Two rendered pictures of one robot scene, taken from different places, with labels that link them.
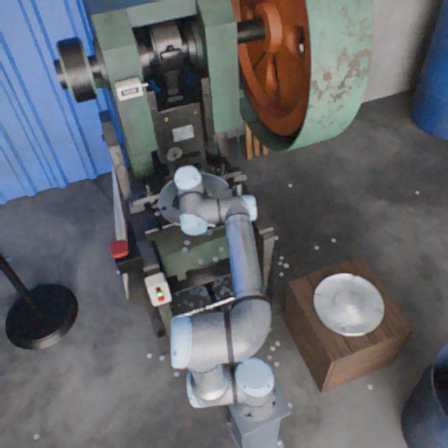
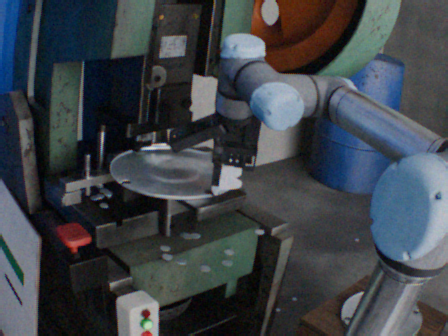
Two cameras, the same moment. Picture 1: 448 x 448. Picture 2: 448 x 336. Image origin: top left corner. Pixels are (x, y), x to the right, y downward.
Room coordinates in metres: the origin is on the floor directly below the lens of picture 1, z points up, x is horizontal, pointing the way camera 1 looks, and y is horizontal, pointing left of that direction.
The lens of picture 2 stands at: (0.12, 0.56, 1.25)
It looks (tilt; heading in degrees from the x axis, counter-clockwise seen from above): 21 degrees down; 330
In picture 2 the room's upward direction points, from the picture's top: 7 degrees clockwise
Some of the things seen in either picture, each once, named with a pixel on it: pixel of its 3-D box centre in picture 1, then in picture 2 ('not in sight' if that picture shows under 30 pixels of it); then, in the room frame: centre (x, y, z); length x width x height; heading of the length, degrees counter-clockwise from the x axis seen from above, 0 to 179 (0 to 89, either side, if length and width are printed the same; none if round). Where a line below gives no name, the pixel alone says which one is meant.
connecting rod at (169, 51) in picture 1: (167, 67); not in sight; (1.29, 0.13, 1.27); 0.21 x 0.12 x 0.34; 16
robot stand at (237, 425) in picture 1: (254, 418); not in sight; (0.50, -0.06, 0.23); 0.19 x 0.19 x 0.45; 20
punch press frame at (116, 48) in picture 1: (175, 148); (112, 119); (1.43, 0.17, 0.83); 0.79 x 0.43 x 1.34; 16
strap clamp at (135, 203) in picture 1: (147, 194); (84, 175); (1.25, 0.29, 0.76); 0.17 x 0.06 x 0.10; 106
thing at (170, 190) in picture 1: (195, 198); (171, 170); (1.17, 0.09, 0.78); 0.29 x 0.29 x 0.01
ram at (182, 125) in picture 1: (180, 132); (160, 54); (1.25, 0.12, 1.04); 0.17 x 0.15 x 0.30; 16
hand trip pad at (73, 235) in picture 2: (121, 253); (74, 247); (0.98, 0.38, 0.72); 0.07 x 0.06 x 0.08; 16
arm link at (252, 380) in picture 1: (252, 381); not in sight; (0.50, -0.05, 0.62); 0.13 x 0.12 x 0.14; 91
